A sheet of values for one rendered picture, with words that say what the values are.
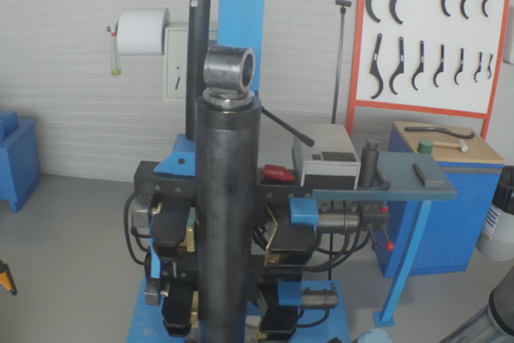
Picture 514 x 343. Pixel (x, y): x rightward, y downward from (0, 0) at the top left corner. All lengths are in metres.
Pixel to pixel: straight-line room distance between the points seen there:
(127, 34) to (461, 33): 2.70
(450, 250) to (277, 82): 1.89
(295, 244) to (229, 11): 0.93
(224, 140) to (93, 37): 2.42
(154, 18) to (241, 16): 0.62
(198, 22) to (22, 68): 2.56
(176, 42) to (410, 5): 2.01
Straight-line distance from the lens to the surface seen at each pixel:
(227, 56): 1.40
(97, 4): 3.63
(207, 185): 1.52
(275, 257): 1.61
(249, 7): 1.80
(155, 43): 2.28
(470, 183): 2.91
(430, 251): 3.10
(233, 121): 1.40
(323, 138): 1.99
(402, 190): 1.95
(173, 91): 2.35
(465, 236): 3.17
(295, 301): 2.04
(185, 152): 1.80
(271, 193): 1.82
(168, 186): 1.84
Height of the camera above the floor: 1.96
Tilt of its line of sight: 24 degrees down
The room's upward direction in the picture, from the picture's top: 3 degrees clockwise
